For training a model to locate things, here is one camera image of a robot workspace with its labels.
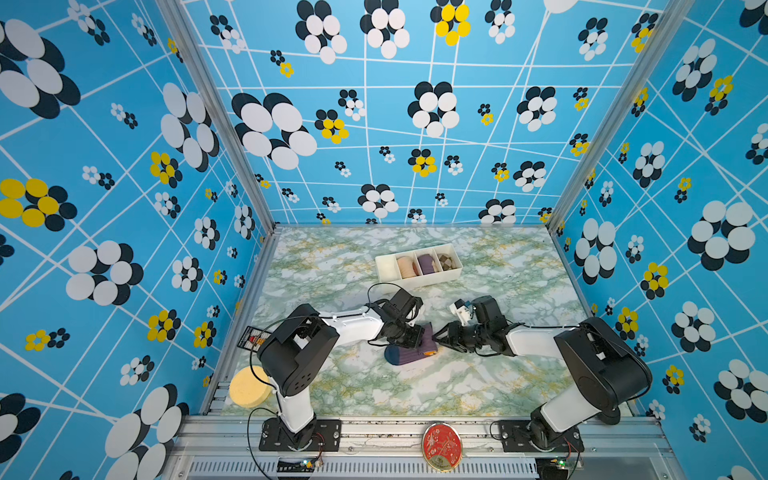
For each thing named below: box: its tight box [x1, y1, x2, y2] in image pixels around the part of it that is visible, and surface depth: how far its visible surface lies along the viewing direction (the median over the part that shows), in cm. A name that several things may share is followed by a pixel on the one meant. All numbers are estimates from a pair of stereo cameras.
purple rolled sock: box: [417, 254, 435, 275], surface depth 105 cm
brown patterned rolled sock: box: [437, 254, 457, 270], surface depth 104 cm
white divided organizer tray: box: [375, 243, 463, 290], surface depth 104 cm
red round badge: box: [422, 423, 463, 472], surface depth 71 cm
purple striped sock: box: [384, 322, 438, 366], surface depth 88 cm
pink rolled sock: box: [397, 256, 420, 279], surface depth 104 cm
